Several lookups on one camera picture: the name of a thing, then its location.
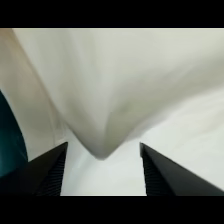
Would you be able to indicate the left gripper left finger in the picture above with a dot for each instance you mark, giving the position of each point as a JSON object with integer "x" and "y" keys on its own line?
{"x": 38, "y": 175}

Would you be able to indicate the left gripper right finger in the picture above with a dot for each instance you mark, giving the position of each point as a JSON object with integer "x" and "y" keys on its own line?
{"x": 173, "y": 176}

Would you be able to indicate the cream shirt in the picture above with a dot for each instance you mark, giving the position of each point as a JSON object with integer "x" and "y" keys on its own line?
{"x": 110, "y": 80}

